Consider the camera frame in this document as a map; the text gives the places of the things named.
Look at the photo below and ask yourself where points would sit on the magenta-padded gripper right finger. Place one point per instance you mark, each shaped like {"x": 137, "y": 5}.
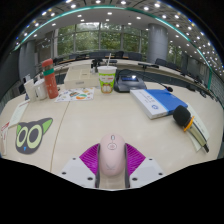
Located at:
{"x": 146, "y": 168}

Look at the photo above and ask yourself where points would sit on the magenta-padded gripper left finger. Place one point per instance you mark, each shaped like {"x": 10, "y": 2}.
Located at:
{"x": 78, "y": 168}

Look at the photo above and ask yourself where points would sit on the pink computer mouse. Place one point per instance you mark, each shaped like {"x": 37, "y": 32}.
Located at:
{"x": 112, "y": 155}

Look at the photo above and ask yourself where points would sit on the cat-face mouse pad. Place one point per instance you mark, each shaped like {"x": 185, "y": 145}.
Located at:
{"x": 31, "y": 135}

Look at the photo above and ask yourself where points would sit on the blue and white book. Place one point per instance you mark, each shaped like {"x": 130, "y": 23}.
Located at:
{"x": 156, "y": 101}

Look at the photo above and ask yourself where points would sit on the colourful sticker sheet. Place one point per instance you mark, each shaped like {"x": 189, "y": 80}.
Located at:
{"x": 76, "y": 94}

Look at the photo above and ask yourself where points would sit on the white printed paper sheet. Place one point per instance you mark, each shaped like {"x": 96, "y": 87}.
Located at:
{"x": 18, "y": 113}

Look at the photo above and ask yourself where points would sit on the dark grey conference phone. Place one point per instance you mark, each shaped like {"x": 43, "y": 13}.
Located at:
{"x": 128, "y": 82}

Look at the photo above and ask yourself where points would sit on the stack of white paper cups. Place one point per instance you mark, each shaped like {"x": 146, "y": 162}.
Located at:
{"x": 30, "y": 89}

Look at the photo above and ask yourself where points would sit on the red bottle with green band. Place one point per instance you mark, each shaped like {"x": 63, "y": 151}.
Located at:
{"x": 50, "y": 78}

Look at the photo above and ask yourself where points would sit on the green-print paper cup with straw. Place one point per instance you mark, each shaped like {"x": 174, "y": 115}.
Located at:
{"x": 107, "y": 78}

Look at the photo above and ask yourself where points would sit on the black tabletop microphone console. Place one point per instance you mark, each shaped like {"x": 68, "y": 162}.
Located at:
{"x": 148, "y": 65}

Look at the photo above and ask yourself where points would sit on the group of dark office chairs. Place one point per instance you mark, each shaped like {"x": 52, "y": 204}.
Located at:
{"x": 100, "y": 54}

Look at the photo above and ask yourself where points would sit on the group of ceiling lights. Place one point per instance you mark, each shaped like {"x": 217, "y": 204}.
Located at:
{"x": 109, "y": 13}

